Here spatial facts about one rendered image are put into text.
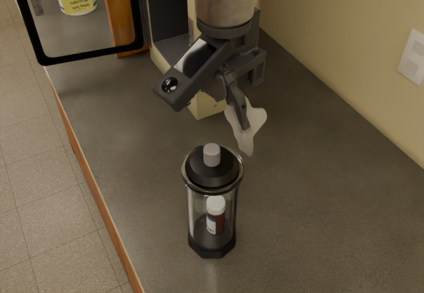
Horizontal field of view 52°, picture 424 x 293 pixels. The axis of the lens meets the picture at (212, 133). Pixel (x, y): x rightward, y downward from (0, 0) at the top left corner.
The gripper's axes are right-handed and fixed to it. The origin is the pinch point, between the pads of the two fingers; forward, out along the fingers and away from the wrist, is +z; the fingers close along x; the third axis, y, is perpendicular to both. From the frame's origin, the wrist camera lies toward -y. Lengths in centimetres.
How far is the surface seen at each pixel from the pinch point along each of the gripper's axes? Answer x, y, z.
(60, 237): 90, -10, 124
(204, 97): 27.8, 23.8, 23.1
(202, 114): 27.9, 23.2, 28.7
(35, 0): 68, 3, 4
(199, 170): -0.3, -3.2, 6.2
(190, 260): -0.9, -6.6, 30.2
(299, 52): 30, 66, 30
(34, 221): 105, -14, 124
